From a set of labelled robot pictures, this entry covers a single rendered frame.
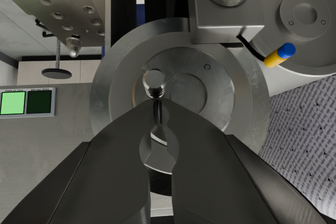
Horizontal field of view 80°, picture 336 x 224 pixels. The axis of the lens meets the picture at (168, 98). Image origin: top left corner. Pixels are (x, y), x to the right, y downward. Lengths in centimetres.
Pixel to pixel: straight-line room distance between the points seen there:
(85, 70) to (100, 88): 311
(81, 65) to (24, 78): 82
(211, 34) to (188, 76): 4
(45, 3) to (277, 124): 46
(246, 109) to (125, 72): 10
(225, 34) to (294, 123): 21
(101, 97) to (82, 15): 32
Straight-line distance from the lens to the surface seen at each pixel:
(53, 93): 56
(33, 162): 57
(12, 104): 60
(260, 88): 19
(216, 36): 17
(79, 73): 330
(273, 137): 40
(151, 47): 17
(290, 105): 35
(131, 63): 17
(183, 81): 15
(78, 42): 57
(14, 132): 60
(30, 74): 358
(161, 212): 52
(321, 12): 25
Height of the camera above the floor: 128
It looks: 10 degrees down
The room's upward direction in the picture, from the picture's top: 177 degrees clockwise
